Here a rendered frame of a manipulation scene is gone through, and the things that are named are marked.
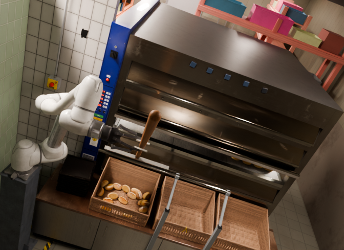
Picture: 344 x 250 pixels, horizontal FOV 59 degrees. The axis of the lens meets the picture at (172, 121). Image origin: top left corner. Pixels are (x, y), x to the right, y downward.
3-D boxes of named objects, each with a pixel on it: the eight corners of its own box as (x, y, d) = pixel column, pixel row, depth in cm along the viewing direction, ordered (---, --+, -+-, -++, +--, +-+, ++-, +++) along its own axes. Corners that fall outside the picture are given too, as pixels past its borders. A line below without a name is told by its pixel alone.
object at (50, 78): (49, 84, 275) (50, 74, 271) (60, 87, 276) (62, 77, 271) (45, 87, 269) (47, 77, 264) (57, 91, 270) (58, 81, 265)
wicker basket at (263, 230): (208, 209, 329) (218, 191, 316) (256, 225, 333) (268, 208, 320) (209, 247, 287) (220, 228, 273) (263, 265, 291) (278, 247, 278)
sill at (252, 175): (112, 128, 299) (113, 124, 297) (280, 184, 313) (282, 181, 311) (111, 131, 294) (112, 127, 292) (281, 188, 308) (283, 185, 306)
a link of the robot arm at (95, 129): (88, 137, 151) (100, 141, 152) (86, 135, 142) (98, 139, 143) (95, 120, 153) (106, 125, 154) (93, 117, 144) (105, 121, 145)
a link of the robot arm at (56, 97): (39, 95, 179) (62, 95, 187) (31, 91, 192) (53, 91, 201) (39, 117, 181) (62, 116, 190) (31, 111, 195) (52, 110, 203)
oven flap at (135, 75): (126, 80, 266) (133, 58, 263) (311, 145, 280) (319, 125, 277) (126, 80, 261) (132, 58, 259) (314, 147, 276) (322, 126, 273)
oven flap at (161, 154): (106, 149, 304) (112, 130, 301) (270, 203, 318) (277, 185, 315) (105, 150, 299) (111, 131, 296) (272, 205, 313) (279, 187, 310)
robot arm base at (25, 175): (-1, 176, 224) (-1, 171, 221) (17, 159, 243) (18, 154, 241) (22, 184, 224) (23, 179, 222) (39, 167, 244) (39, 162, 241)
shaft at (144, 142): (159, 122, 72) (163, 111, 73) (147, 118, 72) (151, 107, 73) (138, 158, 239) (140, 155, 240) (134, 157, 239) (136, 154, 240)
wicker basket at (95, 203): (103, 175, 320) (108, 155, 306) (153, 192, 323) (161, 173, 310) (86, 209, 277) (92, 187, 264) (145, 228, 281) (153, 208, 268)
